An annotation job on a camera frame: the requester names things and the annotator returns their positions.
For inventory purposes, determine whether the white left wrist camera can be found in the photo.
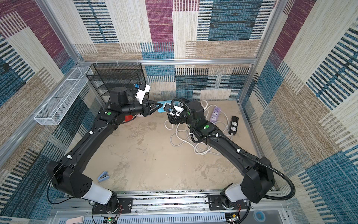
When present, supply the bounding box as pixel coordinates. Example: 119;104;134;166
134;83;151;104

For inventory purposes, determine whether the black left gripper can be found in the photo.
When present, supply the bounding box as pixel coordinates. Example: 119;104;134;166
121;98;163;119

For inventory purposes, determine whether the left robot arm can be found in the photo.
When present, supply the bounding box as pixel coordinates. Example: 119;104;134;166
47;84;162;211

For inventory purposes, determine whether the black power strip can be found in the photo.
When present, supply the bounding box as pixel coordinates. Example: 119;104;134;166
228;116;239;135

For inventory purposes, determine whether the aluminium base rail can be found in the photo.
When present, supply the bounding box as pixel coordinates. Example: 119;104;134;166
47;190;295;224

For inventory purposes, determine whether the blue stapler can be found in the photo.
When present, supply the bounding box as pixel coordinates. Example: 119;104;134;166
98;171;110;183

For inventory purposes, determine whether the purple power strip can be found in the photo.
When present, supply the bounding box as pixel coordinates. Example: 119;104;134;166
210;106;221;123

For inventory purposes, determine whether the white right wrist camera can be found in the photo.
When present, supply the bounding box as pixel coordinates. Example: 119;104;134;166
163;103;184;116

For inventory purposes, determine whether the white power strip cord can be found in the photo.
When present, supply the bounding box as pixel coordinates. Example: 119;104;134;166
163;100;231;156

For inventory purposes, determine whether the black wire mesh shelf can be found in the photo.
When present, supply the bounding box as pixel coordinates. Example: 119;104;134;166
86;63;147;103

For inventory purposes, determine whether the teal tape roll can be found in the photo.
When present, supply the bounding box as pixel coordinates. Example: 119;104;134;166
253;210;266;223

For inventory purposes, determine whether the white wire mesh basket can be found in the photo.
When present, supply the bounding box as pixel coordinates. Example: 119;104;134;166
34;67;90;126

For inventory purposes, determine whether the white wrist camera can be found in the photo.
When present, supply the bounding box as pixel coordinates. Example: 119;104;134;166
134;83;151;104
163;103;184;116

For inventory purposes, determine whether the black corrugated cable conduit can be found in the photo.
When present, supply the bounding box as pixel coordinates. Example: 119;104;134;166
170;97;296;201

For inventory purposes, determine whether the red metal pencil cup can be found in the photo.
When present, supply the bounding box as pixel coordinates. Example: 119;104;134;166
122;115;137;124

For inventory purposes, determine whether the teal power strip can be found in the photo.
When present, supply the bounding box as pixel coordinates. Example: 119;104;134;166
158;100;171;113

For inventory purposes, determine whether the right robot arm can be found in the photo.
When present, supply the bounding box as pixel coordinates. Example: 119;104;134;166
164;101;275;203

